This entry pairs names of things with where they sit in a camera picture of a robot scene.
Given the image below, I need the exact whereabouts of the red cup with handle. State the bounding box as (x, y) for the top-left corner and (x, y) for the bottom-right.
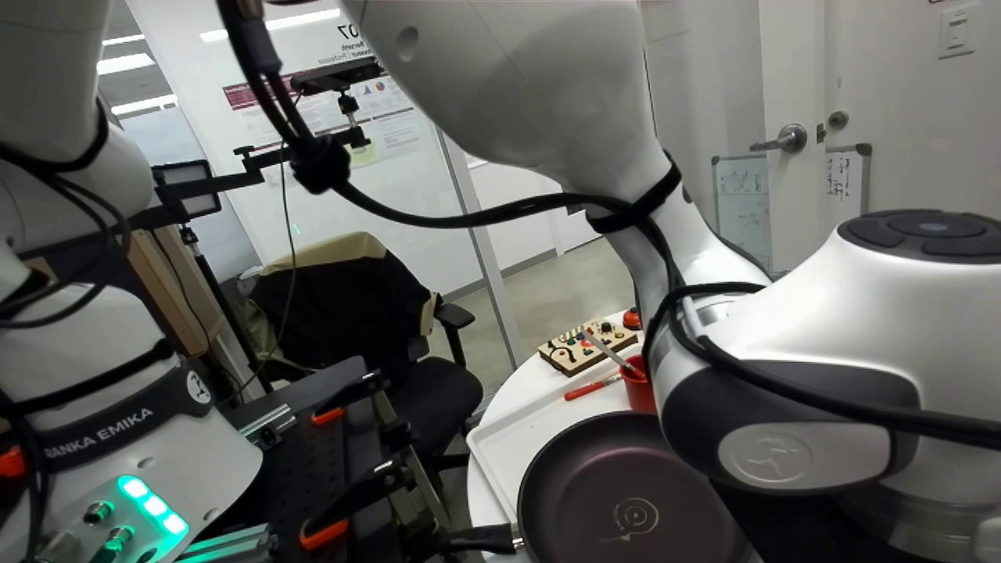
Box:
(618, 353), (660, 419)

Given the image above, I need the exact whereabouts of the black work table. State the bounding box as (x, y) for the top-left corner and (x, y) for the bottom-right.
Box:
(213, 353), (495, 563)

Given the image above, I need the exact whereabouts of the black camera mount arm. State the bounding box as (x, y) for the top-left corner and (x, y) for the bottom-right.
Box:
(138, 56), (375, 225)

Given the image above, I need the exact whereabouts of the white light switch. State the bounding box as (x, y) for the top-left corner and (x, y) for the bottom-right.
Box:
(931, 0), (978, 63)

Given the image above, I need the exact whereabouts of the white paper notice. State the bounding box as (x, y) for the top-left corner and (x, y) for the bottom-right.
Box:
(823, 139), (874, 233)

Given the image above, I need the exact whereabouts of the silver door lever handle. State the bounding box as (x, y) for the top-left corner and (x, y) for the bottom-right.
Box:
(747, 122), (810, 155)

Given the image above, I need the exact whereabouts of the small standing whiteboard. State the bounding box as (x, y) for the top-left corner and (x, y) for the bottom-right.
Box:
(711, 151), (776, 276)

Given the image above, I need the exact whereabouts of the cream jacket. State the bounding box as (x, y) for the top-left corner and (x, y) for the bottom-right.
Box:
(248, 229), (435, 316)

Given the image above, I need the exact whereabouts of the white plastic tray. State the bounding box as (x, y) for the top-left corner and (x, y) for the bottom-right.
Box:
(464, 357), (670, 528)

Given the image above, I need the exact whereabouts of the dark nonstick frying pan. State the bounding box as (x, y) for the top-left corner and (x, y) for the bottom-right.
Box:
(435, 406), (760, 563)

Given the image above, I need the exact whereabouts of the paper poster with pink header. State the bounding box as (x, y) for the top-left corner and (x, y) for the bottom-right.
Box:
(219, 68), (419, 169)

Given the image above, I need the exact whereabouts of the black clamp with orange handle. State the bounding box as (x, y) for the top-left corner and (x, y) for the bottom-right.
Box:
(300, 363), (415, 433)
(293, 457), (419, 556)

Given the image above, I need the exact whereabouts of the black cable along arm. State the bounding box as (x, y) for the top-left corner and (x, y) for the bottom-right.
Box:
(213, 0), (1001, 453)

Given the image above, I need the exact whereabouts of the brown wooden board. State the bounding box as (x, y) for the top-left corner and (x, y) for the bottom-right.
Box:
(112, 229), (216, 363)

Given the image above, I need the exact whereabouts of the silver deadbolt knob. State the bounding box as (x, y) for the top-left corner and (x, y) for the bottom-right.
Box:
(813, 105), (852, 148)

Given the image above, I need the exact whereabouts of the wooden button toy board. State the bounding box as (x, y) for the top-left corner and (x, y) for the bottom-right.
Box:
(534, 316), (641, 379)

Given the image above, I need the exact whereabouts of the black office chair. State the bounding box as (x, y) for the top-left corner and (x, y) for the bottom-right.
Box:
(244, 229), (488, 465)

